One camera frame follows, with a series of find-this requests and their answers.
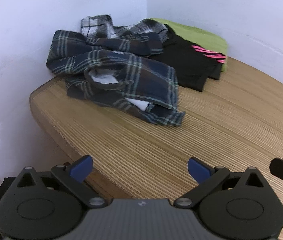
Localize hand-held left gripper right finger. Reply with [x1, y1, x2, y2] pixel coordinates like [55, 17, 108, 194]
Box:
[174, 157, 267, 208]

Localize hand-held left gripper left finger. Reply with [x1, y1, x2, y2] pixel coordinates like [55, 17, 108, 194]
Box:
[17, 155, 106, 208]

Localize navy brown plaid shirt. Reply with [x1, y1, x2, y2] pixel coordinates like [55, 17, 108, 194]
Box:
[46, 29, 186, 127]

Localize black garment with pink stripes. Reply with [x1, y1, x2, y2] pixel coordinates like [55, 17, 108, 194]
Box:
[148, 24, 227, 92]

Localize green garment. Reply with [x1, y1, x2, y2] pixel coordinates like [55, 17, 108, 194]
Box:
[148, 18, 229, 73]

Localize black white plaid shirt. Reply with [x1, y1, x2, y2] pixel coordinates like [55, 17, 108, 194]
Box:
[80, 15, 170, 43]

